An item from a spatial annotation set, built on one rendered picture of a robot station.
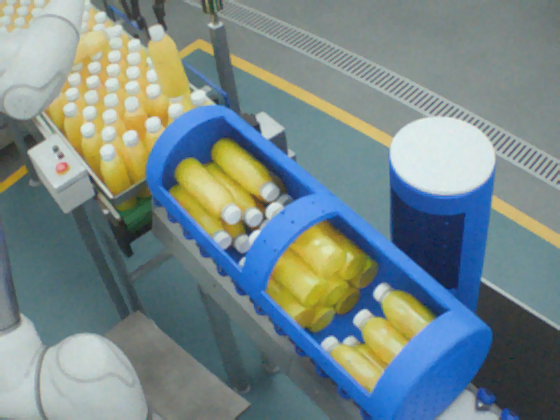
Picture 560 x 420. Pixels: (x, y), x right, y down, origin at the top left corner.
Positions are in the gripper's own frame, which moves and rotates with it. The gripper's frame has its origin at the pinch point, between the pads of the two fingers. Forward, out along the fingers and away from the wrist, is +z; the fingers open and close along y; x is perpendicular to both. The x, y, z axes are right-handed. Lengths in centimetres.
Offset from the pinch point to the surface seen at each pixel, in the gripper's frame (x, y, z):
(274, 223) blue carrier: -56, -8, 20
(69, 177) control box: 2.1, -35.2, 29.1
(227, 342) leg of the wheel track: -15, -20, 106
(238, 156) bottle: -26.7, 0.2, 28.6
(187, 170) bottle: -22.7, -11.3, 27.2
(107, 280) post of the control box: 11, -40, 80
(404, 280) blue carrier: -74, 9, 39
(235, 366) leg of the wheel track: -15, -21, 122
